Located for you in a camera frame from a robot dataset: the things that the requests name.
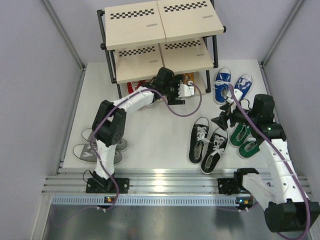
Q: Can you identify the blue sneaker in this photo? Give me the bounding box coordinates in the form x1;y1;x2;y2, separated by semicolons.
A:
213;67;232;104
234;73;253;100

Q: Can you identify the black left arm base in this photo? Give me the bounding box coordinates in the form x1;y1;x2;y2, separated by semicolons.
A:
85;177;130;194

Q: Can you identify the left black sneaker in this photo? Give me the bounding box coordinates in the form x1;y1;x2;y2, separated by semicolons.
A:
188;117;210;164

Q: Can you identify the black sneaker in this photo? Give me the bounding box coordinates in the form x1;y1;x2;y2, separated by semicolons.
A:
200;127;229;174
188;117;210;164

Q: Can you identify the left blue sneaker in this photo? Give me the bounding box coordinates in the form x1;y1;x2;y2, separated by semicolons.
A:
213;67;232;104

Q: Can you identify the right blue sneaker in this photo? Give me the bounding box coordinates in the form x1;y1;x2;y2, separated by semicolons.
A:
234;73;253;100

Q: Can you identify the red sneaker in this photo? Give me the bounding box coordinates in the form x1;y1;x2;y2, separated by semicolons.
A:
127;81;141;94

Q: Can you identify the left green sneaker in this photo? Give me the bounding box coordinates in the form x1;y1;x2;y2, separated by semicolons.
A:
229;123;251;147

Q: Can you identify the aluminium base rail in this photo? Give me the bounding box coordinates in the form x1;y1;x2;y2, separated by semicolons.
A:
41;149;313;207

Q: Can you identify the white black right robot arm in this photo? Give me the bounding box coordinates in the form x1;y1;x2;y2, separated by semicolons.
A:
212;93;320;234

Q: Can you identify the grey aluminium corner post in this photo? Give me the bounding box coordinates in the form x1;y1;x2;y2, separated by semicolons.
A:
260;0;306;69

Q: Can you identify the right black sneaker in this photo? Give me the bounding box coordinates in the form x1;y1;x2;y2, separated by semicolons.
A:
200;127;229;174

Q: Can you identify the grey sneaker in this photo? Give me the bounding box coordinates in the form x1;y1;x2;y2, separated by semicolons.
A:
72;143;123;165
81;128;128;152

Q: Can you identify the beige black shoe shelf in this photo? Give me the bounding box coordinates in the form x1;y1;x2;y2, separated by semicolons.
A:
96;0;226;93

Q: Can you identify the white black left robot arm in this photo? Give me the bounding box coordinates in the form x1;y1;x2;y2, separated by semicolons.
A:
90;67;184;193

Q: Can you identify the green sneaker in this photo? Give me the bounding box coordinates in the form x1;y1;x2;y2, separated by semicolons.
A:
229;123;251;147
238;141;260;159

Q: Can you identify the right green sneaker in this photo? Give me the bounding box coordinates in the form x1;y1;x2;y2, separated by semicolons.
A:
238;141;260;159

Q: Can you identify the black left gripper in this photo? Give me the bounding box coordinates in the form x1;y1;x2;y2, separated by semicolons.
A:
162;76;185;105

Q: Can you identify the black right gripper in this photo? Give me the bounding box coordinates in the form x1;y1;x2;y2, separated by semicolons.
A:
212;100;259;131

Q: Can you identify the left grey corner post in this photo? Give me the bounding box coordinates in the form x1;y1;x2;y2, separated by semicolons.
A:
40;0;85;71

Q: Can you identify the orange sneaker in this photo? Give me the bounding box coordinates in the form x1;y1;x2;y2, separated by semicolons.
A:
183;72;195;84

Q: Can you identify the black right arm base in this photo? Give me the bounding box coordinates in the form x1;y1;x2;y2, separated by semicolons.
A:
217;168;259;196

